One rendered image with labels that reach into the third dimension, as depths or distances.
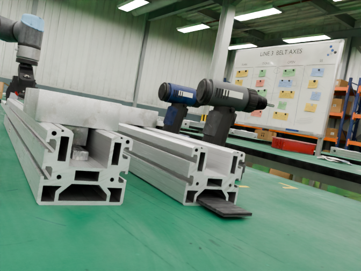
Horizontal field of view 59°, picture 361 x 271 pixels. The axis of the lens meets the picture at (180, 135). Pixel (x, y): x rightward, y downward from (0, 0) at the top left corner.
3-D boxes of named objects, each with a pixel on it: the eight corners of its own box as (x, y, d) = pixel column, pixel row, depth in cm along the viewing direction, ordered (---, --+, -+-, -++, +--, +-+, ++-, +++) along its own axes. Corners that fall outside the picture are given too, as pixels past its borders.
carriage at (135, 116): (90, 125, 85) (94, 100, 84) (129, 130, 90) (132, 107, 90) (110, 133, 71) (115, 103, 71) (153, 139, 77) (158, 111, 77)
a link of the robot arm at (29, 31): (34, 20, 117) (50, 20, 113) (30, 50, 118) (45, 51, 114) (15, 12, 110) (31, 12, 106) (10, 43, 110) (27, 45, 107)
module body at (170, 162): (64, 131, 112) (67, 107, 112) (92, 135, 118) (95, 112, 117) (182, 205, 45) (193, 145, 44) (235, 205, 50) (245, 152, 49)
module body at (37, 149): (3, 123, 102) (7, 98, 102) (36, 128, 107) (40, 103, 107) (36, 205, 35) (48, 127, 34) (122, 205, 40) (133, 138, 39)
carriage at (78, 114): (20, 127, 53) (26, 86, 53) (85, 135, 59) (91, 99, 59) (31, 142, 40) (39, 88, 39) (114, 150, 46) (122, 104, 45)
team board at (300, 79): (200, 187, 437) (225, 45, 426) (226, 188, 466) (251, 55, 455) (291, 229, 315) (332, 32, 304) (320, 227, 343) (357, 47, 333)
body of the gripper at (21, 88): (32, 95, 119) (37, 63, 119) (35, 96, 112) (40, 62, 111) (9, 91, 115) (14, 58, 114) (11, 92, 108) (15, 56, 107)
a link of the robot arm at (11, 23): (-15, 13, 112) (5, 13, 107) (14, 24, 122) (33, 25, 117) (-18, 35, 112) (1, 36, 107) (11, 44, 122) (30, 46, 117)
